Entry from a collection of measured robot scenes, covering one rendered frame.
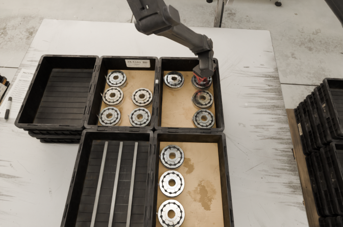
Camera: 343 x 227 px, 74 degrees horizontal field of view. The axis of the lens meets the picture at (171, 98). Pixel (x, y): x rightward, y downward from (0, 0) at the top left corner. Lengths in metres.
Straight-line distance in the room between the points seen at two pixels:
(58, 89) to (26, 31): 1.84
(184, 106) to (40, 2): 2.64
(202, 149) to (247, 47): 0.82
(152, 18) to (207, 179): 0.69
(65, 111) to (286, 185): 1.11
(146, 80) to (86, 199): 0.62
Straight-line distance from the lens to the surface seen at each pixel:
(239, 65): 1.50
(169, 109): 1.12
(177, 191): 0.98
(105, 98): 1.16
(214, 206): 1.02
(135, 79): 1.23
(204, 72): 0.98
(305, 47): 2.86
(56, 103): 1.27
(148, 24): 0.63
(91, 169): 1.08
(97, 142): 1.11
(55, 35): 1.79
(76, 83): 1.30
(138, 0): 0.63
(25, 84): 1.60
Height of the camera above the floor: 1.83
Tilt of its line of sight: 60 degrees down
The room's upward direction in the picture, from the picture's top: straight up
